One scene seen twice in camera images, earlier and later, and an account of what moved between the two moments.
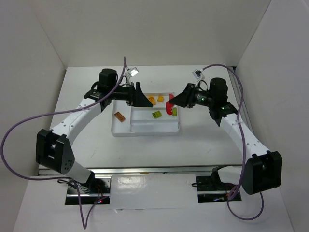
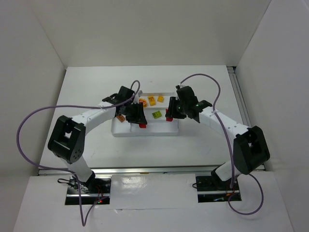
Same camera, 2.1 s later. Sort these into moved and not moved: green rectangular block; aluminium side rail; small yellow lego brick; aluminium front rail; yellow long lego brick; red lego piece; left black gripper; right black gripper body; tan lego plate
Moved: right black gripper body; red lego piece; left black gripper
Not moved: tan lego plate; small yellow lego brick; green rectangular block; aluminium side rail; aluminium front rail; yellow long lego brick
